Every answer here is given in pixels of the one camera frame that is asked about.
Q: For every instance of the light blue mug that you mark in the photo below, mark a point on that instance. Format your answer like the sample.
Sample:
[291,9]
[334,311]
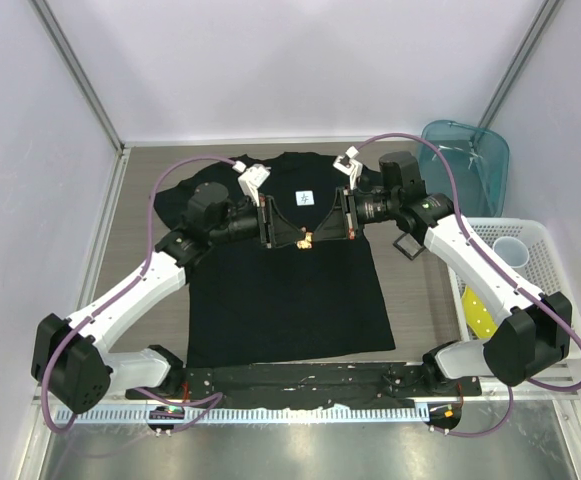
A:
[513,252]

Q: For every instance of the red gold brooch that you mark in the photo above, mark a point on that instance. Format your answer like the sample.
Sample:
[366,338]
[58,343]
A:
[305,243]

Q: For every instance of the black t-shirt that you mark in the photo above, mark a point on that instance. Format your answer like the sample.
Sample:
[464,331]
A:
[250,305]

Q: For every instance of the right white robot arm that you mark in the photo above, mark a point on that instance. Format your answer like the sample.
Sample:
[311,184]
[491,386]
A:
[530,334]

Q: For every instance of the white slotted cable duct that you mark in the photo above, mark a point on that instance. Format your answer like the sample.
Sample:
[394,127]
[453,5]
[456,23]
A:
[161,415]

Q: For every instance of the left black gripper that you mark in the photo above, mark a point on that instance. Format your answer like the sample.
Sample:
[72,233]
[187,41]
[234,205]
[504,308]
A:
[281,232]

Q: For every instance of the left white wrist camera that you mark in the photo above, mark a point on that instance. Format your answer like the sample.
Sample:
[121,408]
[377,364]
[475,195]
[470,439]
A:
[250,179]

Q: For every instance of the yellow dotted plate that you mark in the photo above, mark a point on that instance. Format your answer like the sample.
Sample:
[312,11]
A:
[477,316]

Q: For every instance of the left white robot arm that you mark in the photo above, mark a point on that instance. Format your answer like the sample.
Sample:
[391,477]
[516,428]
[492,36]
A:
[72,358]

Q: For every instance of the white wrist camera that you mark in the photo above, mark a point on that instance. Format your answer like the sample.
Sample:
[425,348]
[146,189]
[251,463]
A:
[250,179]
[349,166]

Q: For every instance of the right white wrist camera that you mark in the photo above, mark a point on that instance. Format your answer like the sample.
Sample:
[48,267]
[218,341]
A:
[349,166]

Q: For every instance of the teal transparent plastic bin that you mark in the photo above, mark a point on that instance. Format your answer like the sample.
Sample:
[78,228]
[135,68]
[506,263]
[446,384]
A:
[479,161]

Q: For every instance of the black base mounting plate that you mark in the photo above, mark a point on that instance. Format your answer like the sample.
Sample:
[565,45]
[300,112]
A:
[375,379]

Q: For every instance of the black brooch box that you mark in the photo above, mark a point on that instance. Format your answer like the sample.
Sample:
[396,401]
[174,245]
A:
[407,245]

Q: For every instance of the white paper label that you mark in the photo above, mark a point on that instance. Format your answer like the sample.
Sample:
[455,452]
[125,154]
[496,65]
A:
[304,198]

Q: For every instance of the white perforated plastic basket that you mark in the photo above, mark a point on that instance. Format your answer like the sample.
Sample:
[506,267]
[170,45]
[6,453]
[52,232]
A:
[544,268]

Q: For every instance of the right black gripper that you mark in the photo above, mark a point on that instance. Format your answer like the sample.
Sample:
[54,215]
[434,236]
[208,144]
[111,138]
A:
[335,226]

